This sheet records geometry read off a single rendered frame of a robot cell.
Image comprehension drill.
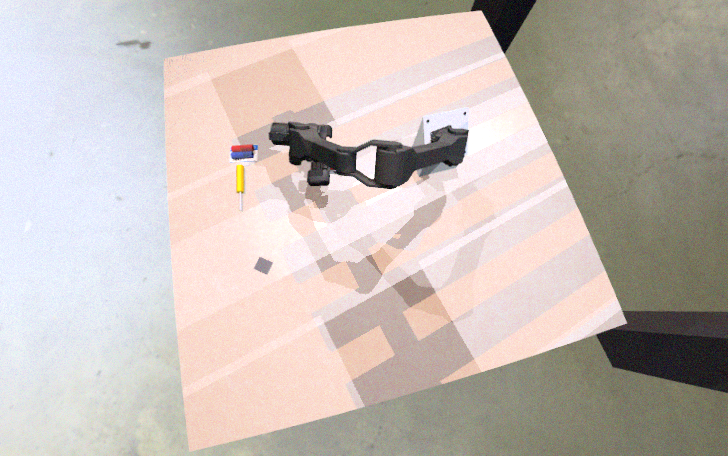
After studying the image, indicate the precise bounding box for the yellow-handled screwdriver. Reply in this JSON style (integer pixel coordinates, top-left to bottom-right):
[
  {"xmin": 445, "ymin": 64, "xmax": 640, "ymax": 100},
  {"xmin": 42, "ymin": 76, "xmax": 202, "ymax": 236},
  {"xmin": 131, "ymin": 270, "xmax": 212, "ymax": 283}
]
[{"xmin": 237, "ymin": 165, "xmax": 245, "ymax": 210}]

